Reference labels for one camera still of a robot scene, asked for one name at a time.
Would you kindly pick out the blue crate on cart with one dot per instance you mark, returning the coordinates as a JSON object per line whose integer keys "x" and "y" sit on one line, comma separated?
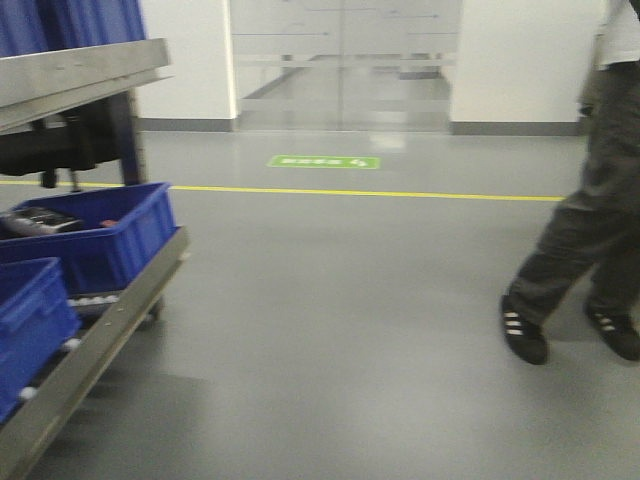
{"x": 36, "y": 320}
{"x": 123, "y": 229}

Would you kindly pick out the walking person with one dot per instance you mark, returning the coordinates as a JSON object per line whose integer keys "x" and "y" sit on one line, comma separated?
{"x": 596, "y": 227}

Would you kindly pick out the near blue crate on cart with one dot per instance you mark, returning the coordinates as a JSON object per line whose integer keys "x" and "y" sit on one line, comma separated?
{"x": 36, "y": 320}

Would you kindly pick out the blue crate on left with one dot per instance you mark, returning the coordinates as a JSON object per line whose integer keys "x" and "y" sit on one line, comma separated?
{"x": 29, "y": 27}

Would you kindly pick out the stainless steel rack frame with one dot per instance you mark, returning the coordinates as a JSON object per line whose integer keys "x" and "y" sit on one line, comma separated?
{"x": 73, "y": 110}

